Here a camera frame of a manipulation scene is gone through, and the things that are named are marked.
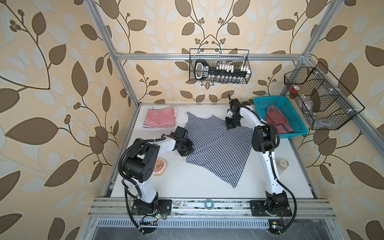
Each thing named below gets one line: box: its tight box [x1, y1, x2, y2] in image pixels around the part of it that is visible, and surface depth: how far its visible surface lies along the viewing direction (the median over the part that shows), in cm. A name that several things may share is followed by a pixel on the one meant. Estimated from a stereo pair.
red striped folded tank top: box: [143, 106, 178, 128], surface depth 107 cm
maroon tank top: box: [265, 105, 294, 134], surface depth 108 cm
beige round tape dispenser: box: [153, 157, 168, 177], surface depth 87 cm
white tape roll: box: [277, 159, 289, 170], surface depth 80 cm
